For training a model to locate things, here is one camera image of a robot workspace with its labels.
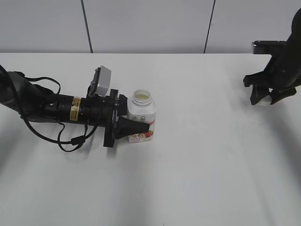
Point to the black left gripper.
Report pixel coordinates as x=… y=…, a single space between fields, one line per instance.
x=100 y=111

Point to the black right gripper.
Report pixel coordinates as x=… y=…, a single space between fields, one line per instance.
x=283 y=72

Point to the white screw bottle cap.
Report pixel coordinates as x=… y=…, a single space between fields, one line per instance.
x=265 y=101

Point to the white strawberry drink bottle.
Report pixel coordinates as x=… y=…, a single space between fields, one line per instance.
x=142 y=108

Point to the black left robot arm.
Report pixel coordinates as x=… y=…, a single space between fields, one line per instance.
x=35 y=103

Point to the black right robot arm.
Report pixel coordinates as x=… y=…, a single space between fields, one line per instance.
x=293 y=43

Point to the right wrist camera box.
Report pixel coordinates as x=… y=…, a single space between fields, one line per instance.
x=267 y=47

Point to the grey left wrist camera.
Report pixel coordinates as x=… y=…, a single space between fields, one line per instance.
x=101 y=82

